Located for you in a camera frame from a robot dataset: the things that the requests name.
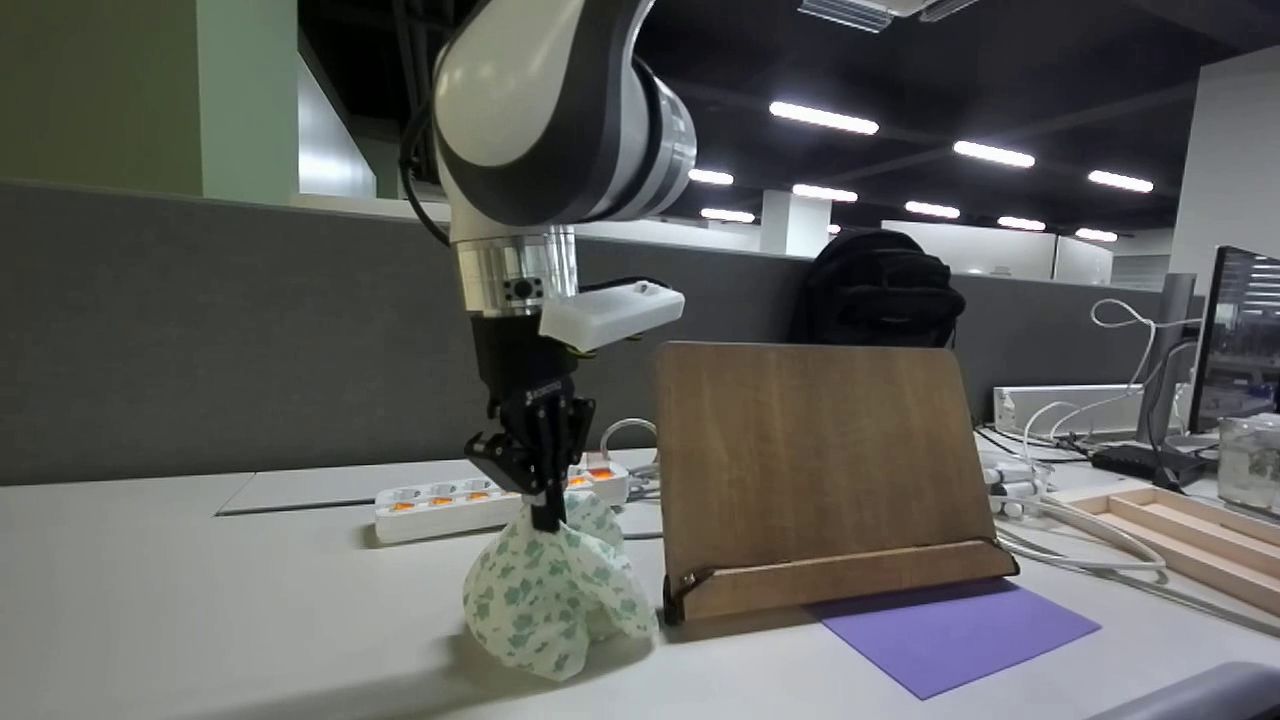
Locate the white power strip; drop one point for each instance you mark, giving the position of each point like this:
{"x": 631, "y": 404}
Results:
{"x": 462, "y": 507}

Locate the white box device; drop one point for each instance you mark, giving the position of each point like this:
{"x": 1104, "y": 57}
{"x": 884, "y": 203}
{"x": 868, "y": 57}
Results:
{"x": 1055, "y": 411}

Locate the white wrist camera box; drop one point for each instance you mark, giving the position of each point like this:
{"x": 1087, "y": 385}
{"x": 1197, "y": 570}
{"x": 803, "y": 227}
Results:
{"x": 600, "y": 316}

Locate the white green patterned cloth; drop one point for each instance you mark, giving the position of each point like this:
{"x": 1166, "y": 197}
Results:
{"x": 543, "y": 602}

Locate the purple paper sheet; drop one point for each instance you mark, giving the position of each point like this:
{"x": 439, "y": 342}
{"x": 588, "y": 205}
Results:
{"x": 950, "y": 639}

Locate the clear plastic container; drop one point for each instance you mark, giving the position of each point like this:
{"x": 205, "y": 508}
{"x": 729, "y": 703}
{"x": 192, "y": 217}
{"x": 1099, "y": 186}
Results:
{"x": 1251, "y": 463}

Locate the wooden book stand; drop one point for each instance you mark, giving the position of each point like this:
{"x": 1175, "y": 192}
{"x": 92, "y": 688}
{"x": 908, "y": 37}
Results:
{"x": 811, "y": 475}

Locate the wooden tray frame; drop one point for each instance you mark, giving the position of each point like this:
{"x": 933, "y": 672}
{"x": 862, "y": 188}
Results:
{"x": 1213, "y": 546}

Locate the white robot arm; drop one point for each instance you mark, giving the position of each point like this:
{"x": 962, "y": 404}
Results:
{"x": 547, "y": 117}

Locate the computer monitor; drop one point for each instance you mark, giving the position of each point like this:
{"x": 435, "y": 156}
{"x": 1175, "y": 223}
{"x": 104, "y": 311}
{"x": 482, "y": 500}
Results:
{"x": 1239, "y": 362}

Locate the grey partition wall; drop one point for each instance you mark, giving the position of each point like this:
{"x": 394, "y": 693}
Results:
{"x": 163, "y": 338}

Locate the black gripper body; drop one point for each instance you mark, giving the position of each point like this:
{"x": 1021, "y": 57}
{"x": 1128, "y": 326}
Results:
{"x": 518, "y": 367}

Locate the black backpack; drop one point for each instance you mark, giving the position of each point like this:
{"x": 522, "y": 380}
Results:
{"x": 878, "y": 290}

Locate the grey monitor stand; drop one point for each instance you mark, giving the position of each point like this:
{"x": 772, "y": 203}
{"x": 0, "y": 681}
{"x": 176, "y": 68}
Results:
{"x": 1149, "y": 452}

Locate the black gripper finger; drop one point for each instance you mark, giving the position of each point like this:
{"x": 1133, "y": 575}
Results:
{"x": 500, "y": 463}
{"x": 556, "y": 437}

